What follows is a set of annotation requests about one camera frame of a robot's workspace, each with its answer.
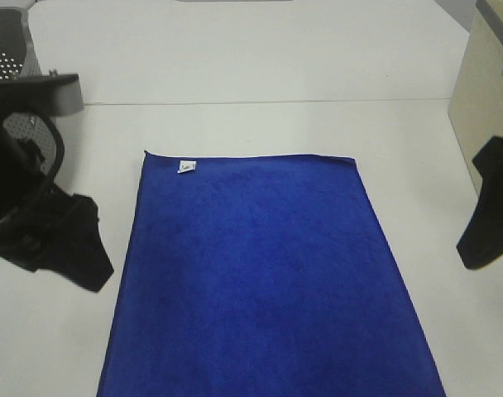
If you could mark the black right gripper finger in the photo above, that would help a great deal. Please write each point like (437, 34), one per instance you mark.
(482, 241)

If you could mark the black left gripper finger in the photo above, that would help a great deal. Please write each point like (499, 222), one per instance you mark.
(70, 243)

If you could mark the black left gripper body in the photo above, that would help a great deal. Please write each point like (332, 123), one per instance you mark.
(23, 184)

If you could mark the blue towel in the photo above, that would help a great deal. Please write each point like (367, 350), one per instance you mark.
(262, 276)

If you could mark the grey perforated laundry basket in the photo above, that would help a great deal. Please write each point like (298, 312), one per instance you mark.
(17, 57)

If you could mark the beige plastic bin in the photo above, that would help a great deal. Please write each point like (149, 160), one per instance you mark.
(476, 107)

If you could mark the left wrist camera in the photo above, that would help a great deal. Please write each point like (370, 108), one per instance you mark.
(59, 95)

